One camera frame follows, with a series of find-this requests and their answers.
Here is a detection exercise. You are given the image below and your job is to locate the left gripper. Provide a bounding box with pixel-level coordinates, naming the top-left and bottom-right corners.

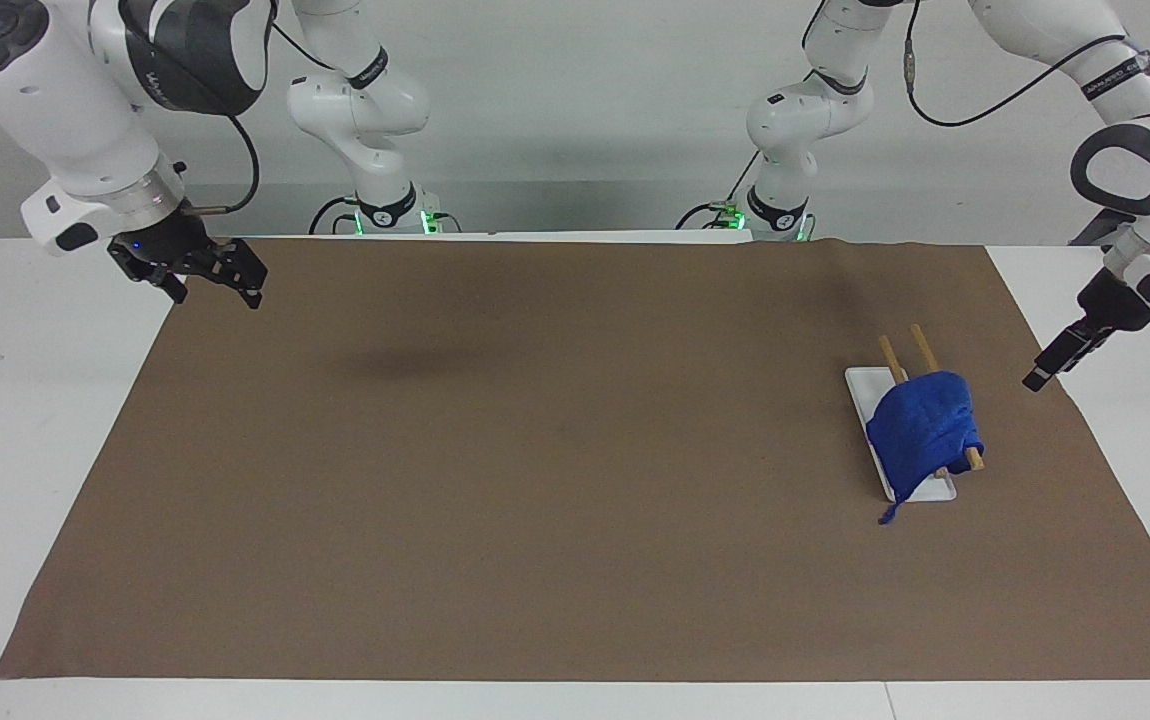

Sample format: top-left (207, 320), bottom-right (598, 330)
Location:
top-left (1063, 268), bottom-right (1150, 351)

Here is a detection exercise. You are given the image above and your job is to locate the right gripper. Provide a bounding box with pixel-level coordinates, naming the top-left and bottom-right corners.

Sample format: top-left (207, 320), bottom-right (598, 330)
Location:
top-left (107, 213), bottom-right (268, 309)

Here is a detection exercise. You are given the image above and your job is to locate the blue towel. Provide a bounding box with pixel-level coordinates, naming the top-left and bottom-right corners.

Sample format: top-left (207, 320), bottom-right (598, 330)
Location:
top-left (865, 371), bottom-right (985, 527)

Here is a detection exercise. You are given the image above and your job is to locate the wooden rod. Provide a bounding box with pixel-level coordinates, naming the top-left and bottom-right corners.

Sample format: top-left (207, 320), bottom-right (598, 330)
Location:
top-left (878, 335), bottom-right (949, 481)
top-left (909, 323), bottom-right (987, 472)

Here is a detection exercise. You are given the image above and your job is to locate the black cable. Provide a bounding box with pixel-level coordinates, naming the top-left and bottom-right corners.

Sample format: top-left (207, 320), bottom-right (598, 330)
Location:
top-left (676, 202), bottom-right (742, 231)
top-left (309, 196), bottom-right (362, 237)
top-left (727, 149), bottom-right (765, 207)
top-left (180, 112), bottom-right (262, 216)
top-left (272, 22), bottom-right (337, 73)
top-left (902, 0), bottom-right (1132, 129)

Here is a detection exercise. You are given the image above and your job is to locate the white rack base plate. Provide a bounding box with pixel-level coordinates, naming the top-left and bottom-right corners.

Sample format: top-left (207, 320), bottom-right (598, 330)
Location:
top-left (844, 366), bottom-right (959, 504)

